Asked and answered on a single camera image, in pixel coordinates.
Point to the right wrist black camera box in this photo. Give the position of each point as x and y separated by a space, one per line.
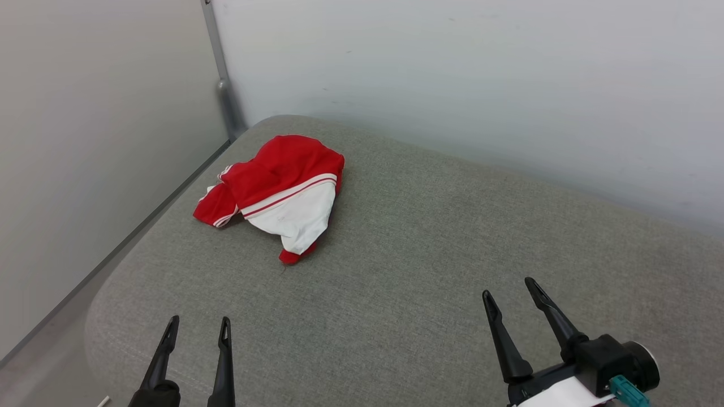
611 356

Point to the grey fabric sofa cushion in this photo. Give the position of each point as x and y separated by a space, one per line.
430 254

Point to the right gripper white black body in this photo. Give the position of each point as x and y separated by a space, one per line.
557 393

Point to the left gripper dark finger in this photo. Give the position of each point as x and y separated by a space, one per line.
163 356
224 373

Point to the grey wall skirting strip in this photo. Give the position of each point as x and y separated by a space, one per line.
113 254

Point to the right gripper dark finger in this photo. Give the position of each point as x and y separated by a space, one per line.
506 350
557 322

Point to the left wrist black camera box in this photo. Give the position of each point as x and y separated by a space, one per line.
155 397

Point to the red and white sports jersey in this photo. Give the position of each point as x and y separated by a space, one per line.
283 169

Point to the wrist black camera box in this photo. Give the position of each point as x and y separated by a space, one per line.
155 397
611 356

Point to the grey metal corner post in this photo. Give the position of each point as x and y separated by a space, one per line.
225 96

